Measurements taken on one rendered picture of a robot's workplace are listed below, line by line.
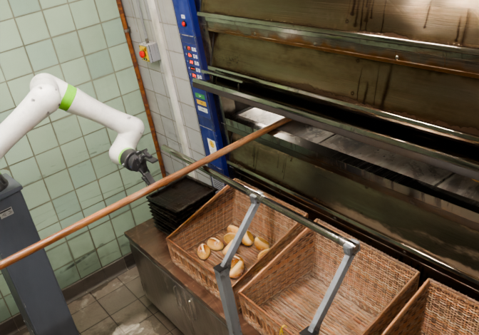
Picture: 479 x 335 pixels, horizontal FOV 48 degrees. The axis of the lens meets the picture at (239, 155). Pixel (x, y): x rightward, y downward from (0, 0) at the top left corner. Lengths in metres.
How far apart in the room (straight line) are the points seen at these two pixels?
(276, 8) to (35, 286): 1.71
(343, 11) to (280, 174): 0.93
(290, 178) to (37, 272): 1.28
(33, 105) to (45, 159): 1.13
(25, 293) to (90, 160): 1.02
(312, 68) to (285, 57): 0.16
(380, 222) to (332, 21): 0.79
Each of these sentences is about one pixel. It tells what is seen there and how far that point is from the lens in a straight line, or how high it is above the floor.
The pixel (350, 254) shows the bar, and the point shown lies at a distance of 1.76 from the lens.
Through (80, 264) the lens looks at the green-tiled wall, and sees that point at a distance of 3.74.
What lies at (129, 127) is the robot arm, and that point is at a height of 1.32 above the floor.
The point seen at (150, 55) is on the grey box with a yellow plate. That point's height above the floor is 1.45.
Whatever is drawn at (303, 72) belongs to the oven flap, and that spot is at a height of 1.53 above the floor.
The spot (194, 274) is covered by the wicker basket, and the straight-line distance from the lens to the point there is 2.64.
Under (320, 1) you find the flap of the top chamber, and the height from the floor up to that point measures 1.81.
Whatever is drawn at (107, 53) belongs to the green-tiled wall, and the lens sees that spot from 3.39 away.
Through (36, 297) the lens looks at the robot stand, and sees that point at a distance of 2.86.
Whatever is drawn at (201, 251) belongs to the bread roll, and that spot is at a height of 0.64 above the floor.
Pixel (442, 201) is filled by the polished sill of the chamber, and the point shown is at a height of 1.17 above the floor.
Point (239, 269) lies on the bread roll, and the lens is 2.58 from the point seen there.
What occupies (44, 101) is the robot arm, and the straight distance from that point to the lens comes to 2.28.
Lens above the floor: 2.24
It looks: 27 degrees down
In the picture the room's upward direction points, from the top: 11 degrees counter-clockwise
